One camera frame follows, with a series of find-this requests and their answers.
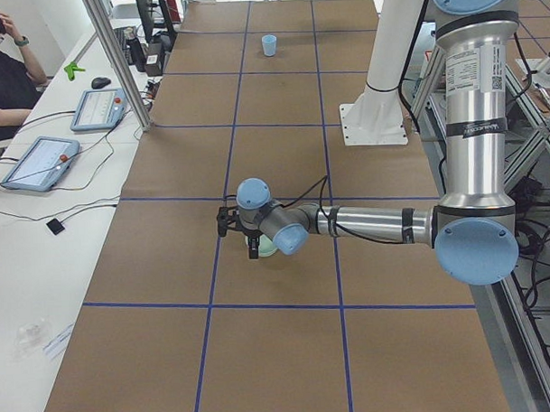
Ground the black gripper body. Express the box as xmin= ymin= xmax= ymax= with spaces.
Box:
xmin=216 ymin=206 xmax=262 ymax=243

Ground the green ceramic bowl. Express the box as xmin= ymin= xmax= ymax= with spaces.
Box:
xmin=245 ymin=234 xmax=277 ymax=258

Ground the light blue plastic cup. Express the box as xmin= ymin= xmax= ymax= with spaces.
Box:
xmin=261 ymin=34 xmax=277 ymax=57

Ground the brown paper table cover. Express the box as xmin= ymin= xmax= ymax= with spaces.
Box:
xmin=44 ymin=0 xmax=510 ymax=412

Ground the far teach pendant tablet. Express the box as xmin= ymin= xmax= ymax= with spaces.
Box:
xmin=70 ymin=89 xmax=127 ymax=133

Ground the teach pendant tablet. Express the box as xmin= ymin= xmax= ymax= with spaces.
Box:
xmin=0 ymin=136 xmax=80 ymax=192
xmin=70 ymin=89 xmax=127 ymax=133

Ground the small black square puck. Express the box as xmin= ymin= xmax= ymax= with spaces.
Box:
xmin=46 ymin=218 xmax=65 ymax=236

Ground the black computer mouse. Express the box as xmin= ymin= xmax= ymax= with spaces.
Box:
xmin=91 ymin=77 xmax=112 ymax=89

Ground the near teach pendant tablet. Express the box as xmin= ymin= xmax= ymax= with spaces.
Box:
xmin=0 ymin=136 xmax=80 ymax=192

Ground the green plastic clamp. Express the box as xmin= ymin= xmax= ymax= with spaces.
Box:
xmin=63 ymin=61 xmax=85 ymax=81

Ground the clear plastic bag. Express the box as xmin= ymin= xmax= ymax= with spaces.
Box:
xmin=13 ymin=317 xmax=51 ymax=361

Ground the seated person in black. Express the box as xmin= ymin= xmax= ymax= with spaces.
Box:
xmin=0 ymin=13 xmax=48 ymax=142

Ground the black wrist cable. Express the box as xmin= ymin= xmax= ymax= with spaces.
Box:
xmin=280 ymin=172 xmax=406 ymax=249

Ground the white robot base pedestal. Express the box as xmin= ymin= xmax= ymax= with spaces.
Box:
xmin=340 ymin=0 xmax=426 ymax=146

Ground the aluminium frame post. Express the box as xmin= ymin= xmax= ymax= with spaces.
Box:
xmin=81 ymin=0 xmax=151 ymax=132

